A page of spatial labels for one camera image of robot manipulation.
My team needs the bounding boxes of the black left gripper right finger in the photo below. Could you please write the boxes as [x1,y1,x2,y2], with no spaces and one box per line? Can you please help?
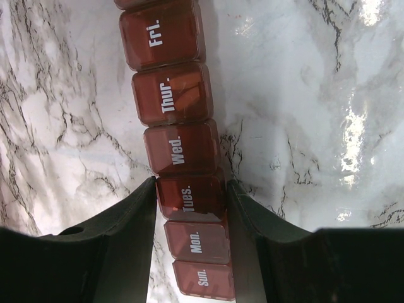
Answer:
[227,181,403,302]

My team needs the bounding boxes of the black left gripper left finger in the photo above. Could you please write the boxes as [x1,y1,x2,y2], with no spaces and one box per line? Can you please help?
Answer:
[1,177,157,302]

